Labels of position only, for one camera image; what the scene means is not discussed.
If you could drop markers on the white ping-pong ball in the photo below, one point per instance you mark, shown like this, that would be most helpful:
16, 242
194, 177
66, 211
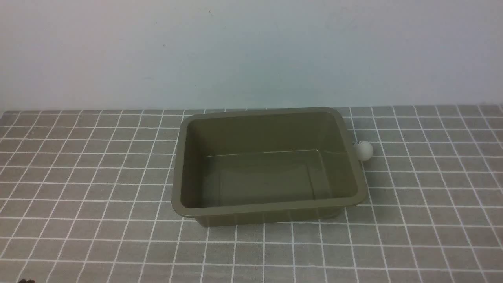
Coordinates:
364, 150

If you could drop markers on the grey checkered tablecloth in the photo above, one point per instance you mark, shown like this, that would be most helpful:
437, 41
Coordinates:
86, 198

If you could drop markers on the olive green plastic bin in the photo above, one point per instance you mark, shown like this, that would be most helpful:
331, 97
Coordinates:
265, 166

